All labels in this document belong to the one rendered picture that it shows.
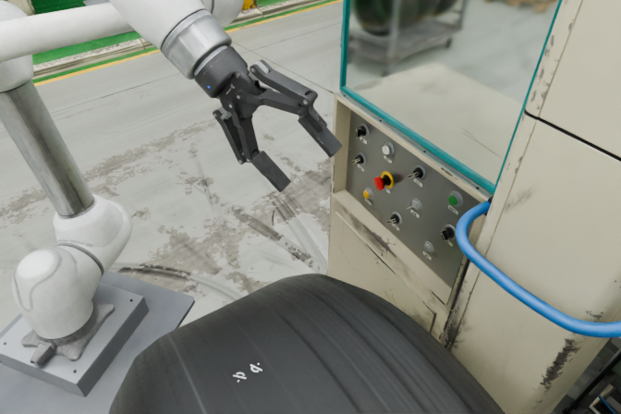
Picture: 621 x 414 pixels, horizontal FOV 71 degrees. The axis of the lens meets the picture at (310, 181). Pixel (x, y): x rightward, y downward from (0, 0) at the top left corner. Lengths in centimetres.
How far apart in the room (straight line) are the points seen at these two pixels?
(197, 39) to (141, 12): 8
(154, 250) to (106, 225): 127
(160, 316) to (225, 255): 105
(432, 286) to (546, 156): 86
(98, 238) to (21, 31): 65
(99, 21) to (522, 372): 82
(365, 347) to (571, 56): 28
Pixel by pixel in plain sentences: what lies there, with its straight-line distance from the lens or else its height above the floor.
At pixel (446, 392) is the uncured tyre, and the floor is 149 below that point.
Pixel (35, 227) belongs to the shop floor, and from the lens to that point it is 307.
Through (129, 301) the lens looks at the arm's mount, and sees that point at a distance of 147.
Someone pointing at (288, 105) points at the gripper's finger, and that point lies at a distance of 60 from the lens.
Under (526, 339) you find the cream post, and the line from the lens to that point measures 52.
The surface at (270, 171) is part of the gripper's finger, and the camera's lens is 70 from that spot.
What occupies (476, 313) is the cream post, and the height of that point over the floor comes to 140.
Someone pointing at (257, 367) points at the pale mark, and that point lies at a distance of 41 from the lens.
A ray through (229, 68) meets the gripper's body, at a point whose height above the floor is 158.
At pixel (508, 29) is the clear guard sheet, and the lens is 84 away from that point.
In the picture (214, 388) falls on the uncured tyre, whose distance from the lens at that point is 41.
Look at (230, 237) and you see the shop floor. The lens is 258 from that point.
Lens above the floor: 183
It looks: 39 degrees down
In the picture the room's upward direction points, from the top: straight up
